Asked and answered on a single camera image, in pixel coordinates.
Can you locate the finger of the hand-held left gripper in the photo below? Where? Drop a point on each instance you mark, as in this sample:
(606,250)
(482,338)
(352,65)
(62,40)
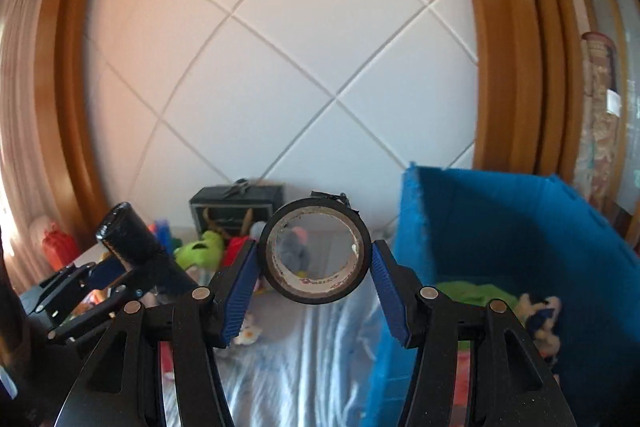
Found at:
(75,279)
(95,314)

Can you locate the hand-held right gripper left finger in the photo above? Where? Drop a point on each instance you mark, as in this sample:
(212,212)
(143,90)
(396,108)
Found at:
(240,292)

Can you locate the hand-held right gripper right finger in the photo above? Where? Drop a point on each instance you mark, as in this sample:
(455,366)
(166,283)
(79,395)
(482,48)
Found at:
(390,292)

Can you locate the small white bear plush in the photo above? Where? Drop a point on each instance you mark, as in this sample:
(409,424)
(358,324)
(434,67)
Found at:
(249,329)

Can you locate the black tape roll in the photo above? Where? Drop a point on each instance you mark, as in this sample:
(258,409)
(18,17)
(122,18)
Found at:
(362,252)

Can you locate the black flashlight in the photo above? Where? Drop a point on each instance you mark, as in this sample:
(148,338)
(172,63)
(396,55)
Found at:
(135,242)

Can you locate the blue plastic crate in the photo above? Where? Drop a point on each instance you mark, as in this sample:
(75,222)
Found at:
(500,227)

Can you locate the small bear plush blue outfit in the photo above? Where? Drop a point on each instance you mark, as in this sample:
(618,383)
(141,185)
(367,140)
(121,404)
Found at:
(540,317)

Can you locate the red handbag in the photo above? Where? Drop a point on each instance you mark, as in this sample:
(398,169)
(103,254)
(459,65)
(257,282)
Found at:
(60,249)

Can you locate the green frog plush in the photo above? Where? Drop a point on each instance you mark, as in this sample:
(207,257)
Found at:
(200,252)

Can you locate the green cloth in crate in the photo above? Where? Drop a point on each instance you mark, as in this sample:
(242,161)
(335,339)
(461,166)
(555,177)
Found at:
(475,294)

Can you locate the beige curtain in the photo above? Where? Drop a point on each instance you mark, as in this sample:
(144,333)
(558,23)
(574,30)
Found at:
(17,107)

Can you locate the rolled patterned carpet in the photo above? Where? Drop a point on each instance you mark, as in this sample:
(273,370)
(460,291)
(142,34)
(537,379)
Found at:
(600,117)

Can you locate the brown wooden wall frame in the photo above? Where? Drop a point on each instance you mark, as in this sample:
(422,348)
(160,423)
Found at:
(65,82)
(515,57)

